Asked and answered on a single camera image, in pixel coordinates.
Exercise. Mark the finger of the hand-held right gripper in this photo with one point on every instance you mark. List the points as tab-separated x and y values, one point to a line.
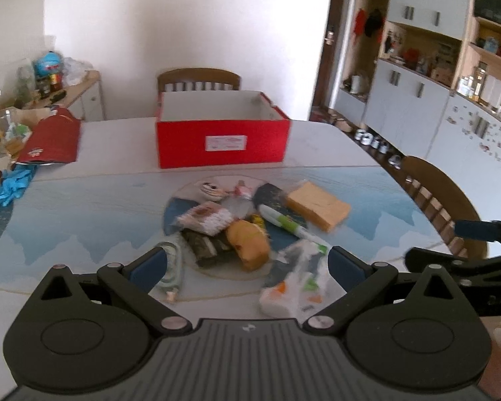
476	229
476	265

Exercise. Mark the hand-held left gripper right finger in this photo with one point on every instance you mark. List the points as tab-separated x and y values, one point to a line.
346	267

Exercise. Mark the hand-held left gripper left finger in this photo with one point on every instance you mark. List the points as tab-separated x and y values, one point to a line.
150	265

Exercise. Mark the dark snack packet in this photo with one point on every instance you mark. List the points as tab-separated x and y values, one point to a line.
204	248

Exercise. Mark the white plastic packet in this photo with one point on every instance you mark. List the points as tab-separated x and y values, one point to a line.
292	296

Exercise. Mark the bread slice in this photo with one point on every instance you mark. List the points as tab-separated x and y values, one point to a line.
317	204

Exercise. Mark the green white tube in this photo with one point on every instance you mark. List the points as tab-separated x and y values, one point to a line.
279	219

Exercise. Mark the orange hamster toy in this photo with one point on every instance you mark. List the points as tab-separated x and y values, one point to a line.
248	244

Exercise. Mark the red cardboard box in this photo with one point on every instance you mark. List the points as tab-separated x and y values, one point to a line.
183	146

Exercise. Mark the wooden chair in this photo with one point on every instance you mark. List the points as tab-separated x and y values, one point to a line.
198	76
434	175

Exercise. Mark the red white snack packet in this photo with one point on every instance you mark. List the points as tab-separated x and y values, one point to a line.
204	217

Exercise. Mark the small brown white figurine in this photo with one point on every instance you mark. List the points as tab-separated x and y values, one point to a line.
212	190

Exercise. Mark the yellow candy wrapper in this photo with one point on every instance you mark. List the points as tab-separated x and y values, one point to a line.
258	221

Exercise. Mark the pink candy wrapper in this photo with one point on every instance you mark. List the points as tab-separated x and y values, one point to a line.
243	192

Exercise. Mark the row of shoes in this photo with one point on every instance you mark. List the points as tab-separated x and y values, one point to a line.
375	142

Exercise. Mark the blue gloves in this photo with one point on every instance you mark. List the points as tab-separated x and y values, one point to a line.
10	183

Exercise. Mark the white sideboard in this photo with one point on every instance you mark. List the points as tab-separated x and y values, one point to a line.
89	100

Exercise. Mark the red label bottle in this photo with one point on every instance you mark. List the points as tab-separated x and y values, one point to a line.
56	82

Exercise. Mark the dark jar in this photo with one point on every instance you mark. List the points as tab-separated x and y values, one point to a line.
42	87

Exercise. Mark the clear plastic bag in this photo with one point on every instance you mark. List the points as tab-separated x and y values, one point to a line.
75	71

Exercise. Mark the glass jar with plants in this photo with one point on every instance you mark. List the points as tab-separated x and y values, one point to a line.
25	85

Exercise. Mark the black hanging bag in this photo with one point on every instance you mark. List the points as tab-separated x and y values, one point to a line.
374	23

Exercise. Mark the red hanging ornament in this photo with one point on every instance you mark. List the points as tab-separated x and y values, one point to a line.
360	23

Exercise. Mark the brown door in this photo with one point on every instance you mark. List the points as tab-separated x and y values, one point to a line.
336	8

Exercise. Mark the white wall cabinet unit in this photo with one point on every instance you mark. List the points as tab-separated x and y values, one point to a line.
405	92

